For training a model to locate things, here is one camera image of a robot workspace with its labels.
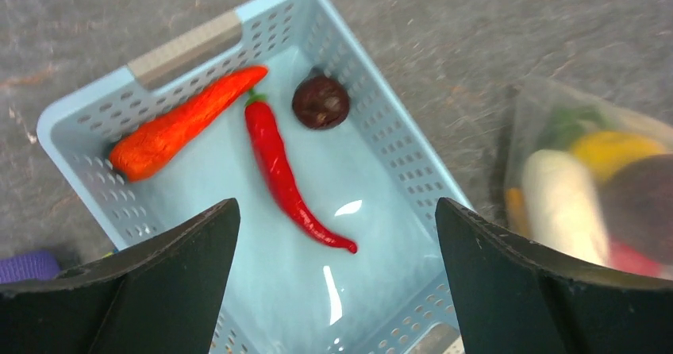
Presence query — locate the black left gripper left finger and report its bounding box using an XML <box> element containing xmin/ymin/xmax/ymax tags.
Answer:
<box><xmin>1</xmin><ymin>198</ymin><xmax>240</xmax><ymax>353</ymax></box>

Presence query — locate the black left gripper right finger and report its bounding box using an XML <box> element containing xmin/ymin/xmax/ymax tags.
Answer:
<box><xmin>435</xmin><ymin>198</ymin><xmax>672</xmax><ymax>353</ymax></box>

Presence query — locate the white toy radish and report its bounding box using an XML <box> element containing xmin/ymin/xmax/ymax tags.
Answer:
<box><xmin>521</xmin><ymin>149</ymin><xmax>610</xmax><ymax>267</ymax></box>

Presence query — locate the clear polka dot zip bag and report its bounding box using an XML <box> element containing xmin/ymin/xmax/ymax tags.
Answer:
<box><xmin>504</xmin><ymin>77</ymin><xmax>672</xmax><ymax>279</ymax></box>

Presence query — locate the orange toy carrot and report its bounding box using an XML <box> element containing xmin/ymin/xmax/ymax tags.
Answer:
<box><xmin>109</xmin><ymin>65</ymin><xmax>268</xmax><ymax>182</ymax></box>

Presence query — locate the yellow toy pear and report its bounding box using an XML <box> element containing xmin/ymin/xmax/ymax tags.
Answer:
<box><xmin>569</xmin><ymin>130</ymin><xmax>669</xmax><ymax>183</ymax></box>

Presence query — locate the red toy chili pepper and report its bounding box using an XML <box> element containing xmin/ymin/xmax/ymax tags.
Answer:
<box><xmin>244</xmin><ymin>90</ymin><xmax>358</xmax><ymax>254</ymax></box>

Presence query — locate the dark plum toy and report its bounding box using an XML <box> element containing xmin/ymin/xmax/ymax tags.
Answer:
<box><xmin>291</xmin><ymin>75</ymin><xmax>351</xmax><ymax>130</ymax></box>

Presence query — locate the dark red toy beet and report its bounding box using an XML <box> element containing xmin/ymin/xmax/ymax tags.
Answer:
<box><xmin>599</xmin><ymin>154</ymin><xmax>672</xmax><ymax>265</ymax></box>

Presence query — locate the light blue plastic basket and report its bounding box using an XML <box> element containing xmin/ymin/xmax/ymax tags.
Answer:
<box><xmin>37</xmin><ymin>0</ymin><xmax>467</xmax><ymax>353</ymax></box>

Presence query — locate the purple toy eggplant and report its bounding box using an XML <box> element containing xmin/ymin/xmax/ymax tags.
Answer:
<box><xmin>1</xmin><ymin>250</ymin><xmax>61</xmax><ymax>284</ymax></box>

